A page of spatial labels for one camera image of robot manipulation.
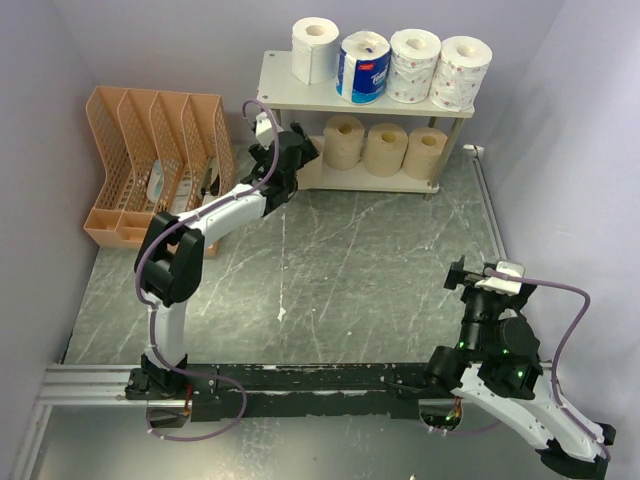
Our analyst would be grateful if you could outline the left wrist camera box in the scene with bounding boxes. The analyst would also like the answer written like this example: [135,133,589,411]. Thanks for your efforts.
[254,112,282,150]

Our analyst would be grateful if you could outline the brown roll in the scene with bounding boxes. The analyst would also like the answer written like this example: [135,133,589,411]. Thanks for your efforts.
[297,135,324,191]
[362,123,408,178]
[402,127,448,185]

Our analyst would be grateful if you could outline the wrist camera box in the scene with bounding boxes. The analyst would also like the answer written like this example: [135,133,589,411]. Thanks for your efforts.
[475,260,525,296]
[254,112,282,150]

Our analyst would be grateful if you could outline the blue paper roll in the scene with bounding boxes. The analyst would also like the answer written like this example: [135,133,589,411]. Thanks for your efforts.
[336,30,391,105]

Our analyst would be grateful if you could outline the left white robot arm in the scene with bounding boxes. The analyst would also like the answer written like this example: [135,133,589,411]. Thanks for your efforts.
[134,122,319,399]

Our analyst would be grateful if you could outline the white packets in organizer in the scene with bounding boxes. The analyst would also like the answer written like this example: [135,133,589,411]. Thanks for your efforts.
[144,158,221,214]

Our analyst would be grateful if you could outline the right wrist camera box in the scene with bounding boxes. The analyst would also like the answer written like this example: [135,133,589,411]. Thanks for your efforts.
[475,260,525,296]

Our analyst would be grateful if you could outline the orange plastic file organizer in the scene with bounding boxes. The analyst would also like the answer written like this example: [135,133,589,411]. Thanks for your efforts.
[84,86,236,249]

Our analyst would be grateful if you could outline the plain white paper roll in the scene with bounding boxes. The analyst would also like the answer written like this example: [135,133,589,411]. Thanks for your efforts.
[291,17,339,85]

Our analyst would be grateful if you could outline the white dotted roll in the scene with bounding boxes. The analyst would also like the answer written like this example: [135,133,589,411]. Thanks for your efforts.
[385,29,442,104]
[428,36,493,112]

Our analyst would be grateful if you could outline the white two-tier shelf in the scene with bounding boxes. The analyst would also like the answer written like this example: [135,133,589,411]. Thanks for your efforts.
[258,50,475,194]

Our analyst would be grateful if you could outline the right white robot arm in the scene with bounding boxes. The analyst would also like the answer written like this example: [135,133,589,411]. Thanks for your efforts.
[424,259,616,479]

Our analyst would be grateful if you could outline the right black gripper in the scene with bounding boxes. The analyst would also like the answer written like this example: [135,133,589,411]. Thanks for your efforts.
[445,258,536,355]

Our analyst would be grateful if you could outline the black tool in organizer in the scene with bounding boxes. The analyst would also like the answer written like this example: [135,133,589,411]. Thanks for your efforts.
[200,170,220,197]

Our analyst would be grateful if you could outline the aluminium rail front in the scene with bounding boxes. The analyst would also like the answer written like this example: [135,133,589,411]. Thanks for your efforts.
[41,365,181,406]

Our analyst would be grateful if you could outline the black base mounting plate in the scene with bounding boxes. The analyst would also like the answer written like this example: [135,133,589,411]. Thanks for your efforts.
[125,363,455,422]

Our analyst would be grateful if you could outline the brown roll sideways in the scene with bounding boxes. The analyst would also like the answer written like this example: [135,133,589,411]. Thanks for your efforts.
[323,115,365,170]

